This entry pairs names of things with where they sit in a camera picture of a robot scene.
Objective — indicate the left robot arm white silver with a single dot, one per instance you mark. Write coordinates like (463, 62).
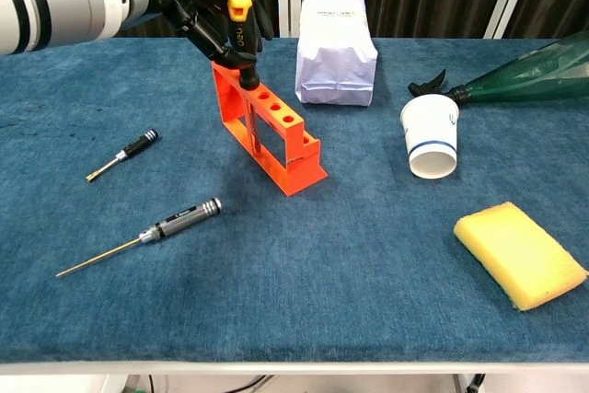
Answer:
(55, 2)

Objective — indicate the blue felt table cover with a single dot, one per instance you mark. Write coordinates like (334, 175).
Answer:
(294, 301)

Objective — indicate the orange tool holder rack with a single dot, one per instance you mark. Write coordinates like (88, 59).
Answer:
(294, 167)

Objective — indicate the yellow sponge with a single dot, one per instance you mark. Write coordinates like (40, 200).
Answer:
(520, 255)

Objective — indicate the white paper bag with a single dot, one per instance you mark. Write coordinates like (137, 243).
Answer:
(336, 52)

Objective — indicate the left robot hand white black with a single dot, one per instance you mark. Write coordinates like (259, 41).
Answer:
(207, 11)

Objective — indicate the white paper cup blue stripe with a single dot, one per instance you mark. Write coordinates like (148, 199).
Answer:
(430, 130)

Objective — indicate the green spray bottle black trigger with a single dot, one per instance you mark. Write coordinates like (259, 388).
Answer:
(524, 75)

